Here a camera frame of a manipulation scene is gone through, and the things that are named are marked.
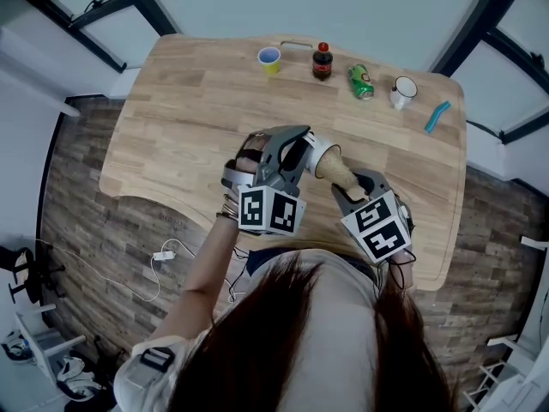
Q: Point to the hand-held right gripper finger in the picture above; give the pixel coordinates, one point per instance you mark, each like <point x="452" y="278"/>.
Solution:
<point x="345" y="202"/>
<point x="375" y="185"/>

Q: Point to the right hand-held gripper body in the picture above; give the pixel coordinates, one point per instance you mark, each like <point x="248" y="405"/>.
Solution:
<point x="377" y="230"/>

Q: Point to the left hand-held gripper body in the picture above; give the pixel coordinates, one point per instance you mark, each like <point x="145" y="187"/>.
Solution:
<point x="274" y="213"/>

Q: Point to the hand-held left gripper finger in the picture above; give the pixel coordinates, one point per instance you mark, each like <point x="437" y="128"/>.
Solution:
<point x="296" y="161"/>
<point x="289" y="132"/>

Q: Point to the yellow paper cup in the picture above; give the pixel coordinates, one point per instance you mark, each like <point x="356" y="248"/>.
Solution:
<point x="271" y="68"/>

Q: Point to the small white enamel mug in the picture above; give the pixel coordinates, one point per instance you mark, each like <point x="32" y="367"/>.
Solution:
<point x="399" y="99"/>

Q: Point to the person's left forearm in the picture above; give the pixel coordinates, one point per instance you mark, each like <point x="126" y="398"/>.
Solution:
<point x="214" y="256"/>

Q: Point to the person's right forearm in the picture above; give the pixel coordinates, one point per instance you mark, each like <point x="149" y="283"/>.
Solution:
<point x="405" y="275"/>

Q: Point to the person's left hand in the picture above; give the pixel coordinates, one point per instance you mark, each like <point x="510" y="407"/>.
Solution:
<point x="250" y="153"/>

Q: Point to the person's dark trousers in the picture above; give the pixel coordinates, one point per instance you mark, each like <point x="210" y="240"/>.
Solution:
<point x="257" y="266"/>

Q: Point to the dark cola bottle red cap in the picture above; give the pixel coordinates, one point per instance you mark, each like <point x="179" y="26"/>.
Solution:
<point x="322" y="67"/>

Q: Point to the green drink can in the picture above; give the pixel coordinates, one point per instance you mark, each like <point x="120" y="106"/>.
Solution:
<point x="360" y="82"/>

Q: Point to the blue curved tube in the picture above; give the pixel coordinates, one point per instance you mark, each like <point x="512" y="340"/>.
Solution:
<point x="435" y="118"/>

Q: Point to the person's beige shirt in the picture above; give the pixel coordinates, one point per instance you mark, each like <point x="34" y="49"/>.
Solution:
<point x="343" y="337"/>

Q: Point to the white furniture edge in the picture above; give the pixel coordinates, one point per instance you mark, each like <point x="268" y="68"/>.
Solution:
<point x="536" y="242"/>

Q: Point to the white metal rack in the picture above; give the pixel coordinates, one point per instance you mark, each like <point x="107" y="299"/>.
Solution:
<point x="38" y="346"/>
<point x="514" y="359"/>

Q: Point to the black chair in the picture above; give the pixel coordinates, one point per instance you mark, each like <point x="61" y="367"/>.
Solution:
<point x="30" y="273"/>

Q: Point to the white black sneaker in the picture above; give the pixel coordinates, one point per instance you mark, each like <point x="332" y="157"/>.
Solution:
<point x="77" y="378"/>
<point x="17" y="348"/>

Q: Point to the black window frame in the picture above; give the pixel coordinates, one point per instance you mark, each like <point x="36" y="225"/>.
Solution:
<point x="144" y="7"/>
<point x="469" y="19"/>

